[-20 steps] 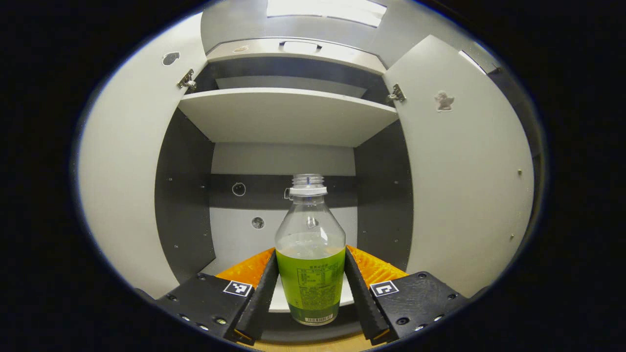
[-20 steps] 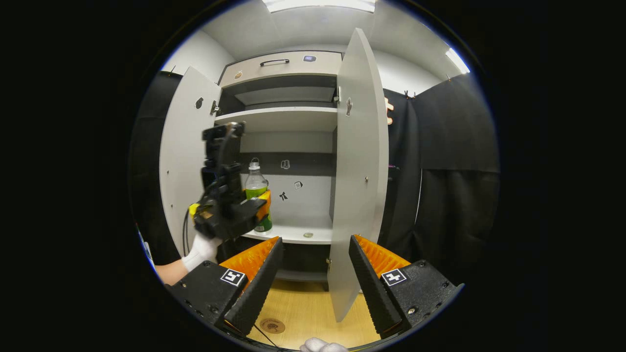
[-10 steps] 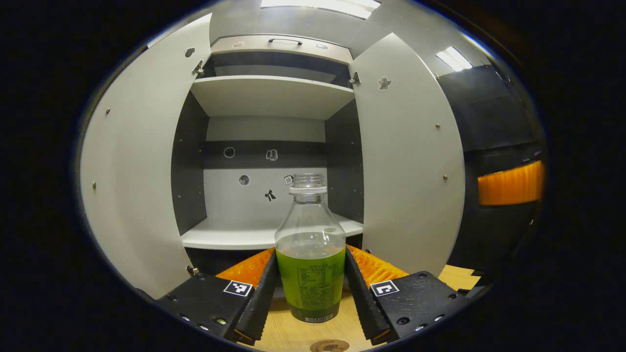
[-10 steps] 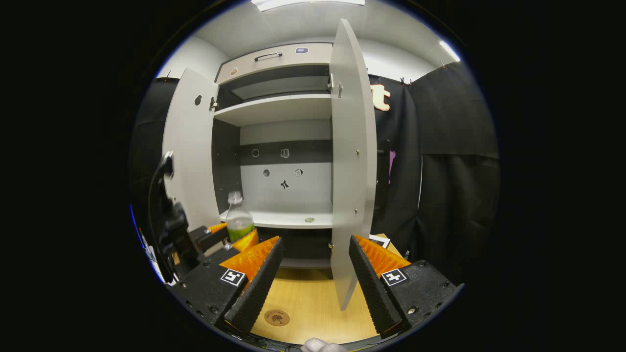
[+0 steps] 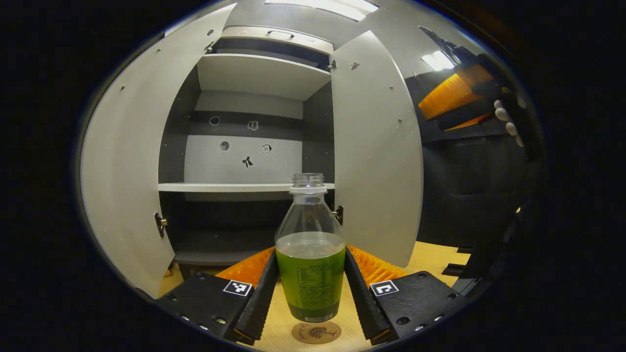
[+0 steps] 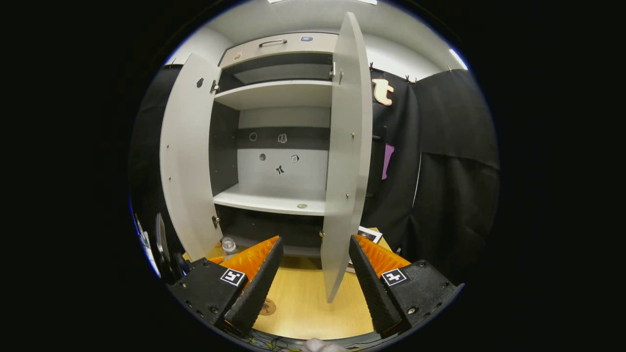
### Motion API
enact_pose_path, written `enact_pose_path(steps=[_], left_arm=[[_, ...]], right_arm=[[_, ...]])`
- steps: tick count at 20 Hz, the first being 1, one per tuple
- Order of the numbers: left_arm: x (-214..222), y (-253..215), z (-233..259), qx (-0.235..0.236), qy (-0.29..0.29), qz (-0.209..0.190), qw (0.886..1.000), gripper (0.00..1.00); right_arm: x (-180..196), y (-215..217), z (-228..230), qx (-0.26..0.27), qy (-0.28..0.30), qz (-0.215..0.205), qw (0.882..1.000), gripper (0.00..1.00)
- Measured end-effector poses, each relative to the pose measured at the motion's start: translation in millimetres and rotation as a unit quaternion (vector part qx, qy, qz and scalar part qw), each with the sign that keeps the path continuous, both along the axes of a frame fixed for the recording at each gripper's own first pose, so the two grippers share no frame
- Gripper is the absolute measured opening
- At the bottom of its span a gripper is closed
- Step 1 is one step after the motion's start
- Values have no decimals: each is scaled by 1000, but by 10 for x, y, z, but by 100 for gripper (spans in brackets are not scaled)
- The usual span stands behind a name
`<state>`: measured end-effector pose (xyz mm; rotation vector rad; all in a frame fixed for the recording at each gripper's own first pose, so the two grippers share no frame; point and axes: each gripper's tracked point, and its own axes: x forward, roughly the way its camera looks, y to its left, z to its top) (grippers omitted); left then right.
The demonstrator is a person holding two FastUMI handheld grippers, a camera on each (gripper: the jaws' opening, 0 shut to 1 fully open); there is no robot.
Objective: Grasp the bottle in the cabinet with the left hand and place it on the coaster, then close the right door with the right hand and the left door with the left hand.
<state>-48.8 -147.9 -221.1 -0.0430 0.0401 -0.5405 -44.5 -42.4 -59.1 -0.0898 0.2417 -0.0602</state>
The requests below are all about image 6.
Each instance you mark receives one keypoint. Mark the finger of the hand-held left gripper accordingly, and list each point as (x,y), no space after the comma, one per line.
(214,259)

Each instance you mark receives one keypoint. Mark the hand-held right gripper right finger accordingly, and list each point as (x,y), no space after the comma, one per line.
(374,293)

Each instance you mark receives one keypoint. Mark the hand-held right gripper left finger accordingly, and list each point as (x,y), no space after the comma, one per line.
(254,293)

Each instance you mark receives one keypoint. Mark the round brown coaster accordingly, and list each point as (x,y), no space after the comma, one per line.
(269,308)

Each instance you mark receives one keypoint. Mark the green clear plastic bottle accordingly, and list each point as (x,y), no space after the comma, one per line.
(228,244)

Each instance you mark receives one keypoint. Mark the grey cabinet door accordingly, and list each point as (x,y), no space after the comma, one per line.
(188,156)
(347,146)

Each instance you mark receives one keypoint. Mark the white cabinet shelf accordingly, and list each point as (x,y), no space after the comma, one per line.
(269,198)
(274,94)

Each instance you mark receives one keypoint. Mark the grey open-front cabinet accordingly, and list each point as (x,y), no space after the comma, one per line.
(283,142)

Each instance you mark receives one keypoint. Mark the grey cabinet drawer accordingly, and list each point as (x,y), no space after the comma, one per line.
(293,49)

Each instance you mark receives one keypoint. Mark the small white photo card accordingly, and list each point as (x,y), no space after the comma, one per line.
(369,234)

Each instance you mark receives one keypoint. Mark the black backdrop cloth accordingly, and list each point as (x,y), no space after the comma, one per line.
(455,195)

